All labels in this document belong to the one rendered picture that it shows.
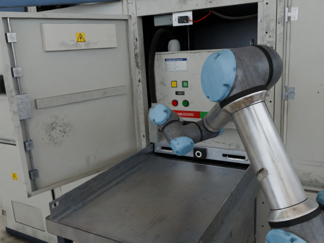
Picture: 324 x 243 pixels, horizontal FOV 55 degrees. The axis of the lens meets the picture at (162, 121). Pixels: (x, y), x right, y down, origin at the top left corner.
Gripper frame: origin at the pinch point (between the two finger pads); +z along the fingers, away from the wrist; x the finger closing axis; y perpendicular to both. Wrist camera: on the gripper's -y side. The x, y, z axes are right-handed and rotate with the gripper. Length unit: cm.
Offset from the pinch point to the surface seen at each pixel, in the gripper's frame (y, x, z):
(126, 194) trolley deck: -15.2, -30.2, -17.6
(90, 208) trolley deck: -21, -38, -30
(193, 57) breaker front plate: -3.5, 37.4, -4.1
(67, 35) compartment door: -45, 29, -43
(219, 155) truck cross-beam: 9.1, -4.3, 18.5
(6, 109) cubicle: -143, 8, 6
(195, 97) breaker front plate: -2.8, 20.8, 5.4
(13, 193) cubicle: -153, -49, 39
